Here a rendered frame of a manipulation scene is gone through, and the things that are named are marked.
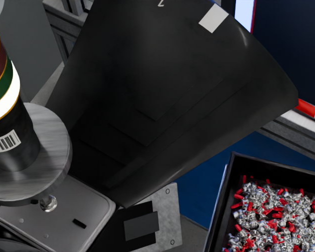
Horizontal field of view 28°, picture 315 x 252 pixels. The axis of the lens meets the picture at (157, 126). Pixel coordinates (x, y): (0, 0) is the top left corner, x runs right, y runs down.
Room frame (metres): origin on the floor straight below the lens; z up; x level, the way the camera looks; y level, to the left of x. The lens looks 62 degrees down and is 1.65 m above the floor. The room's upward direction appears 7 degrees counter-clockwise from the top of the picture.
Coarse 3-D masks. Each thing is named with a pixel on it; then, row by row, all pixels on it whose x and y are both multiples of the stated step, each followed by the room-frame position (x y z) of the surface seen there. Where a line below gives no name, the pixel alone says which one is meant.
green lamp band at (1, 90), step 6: (6, 54) 0.19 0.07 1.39; (6, 60) 0.18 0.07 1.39; (6, 66) 0.18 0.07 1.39; (12, 66) 0.19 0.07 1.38; (6, 72) 0.18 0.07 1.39; (12, 72) 0.18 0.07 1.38; (0, 78) 0.17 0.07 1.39; (6, 78) 0.18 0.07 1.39; (0, 84) 0.17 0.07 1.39; (6, 84) 0.17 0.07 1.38; (0, 90) 0.17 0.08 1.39; (6, 90) 0.17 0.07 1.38; (0, 96) 0.17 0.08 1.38
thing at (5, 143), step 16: (16, 112) 0.18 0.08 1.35; (0, 128) 0.17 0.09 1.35; (16, 128) 0.17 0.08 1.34; (32, 128) 0.18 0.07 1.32; (0, 144) 0.17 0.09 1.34; (16, 144) 0.17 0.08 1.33; (32, 144) 0.18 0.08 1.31; (0, 160) 0.17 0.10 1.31; (16, 160) 0.17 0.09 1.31; (32, 160) 0.17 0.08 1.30
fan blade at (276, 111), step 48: (96, 0) 0.38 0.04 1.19; (144, 0) 0.38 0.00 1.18; (192, 0) 0.38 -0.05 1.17; (96, 48) 0.33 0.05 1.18; (144, 48) 0.33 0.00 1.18; (192, 48) 0.33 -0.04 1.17; (240, 48) 0.34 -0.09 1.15; (96, 96) 0.28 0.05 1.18; (144, 96) 0.28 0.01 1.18; (192, 96) 0.28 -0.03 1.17; (240, 96) 0.28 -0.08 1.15; (288, 96) 0.29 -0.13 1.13; (96, 144) 0.23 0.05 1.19; (144, 144) 0.23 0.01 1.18; (192, 144) 0.23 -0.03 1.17; (144, 192) 0.19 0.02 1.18
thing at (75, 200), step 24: (72, 192) 0.20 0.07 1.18; (96, 192) 0.19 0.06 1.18; (0, 216) 0.18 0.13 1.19; (24, 216) 0.18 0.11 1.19; (48, 216) 0.18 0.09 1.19; (72, 216) 0.17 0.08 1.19; (96, 216) 0.17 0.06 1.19; (24, 240) 0.16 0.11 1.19; (48, 240) 0.16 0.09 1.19; (72, 240) 0.15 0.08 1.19
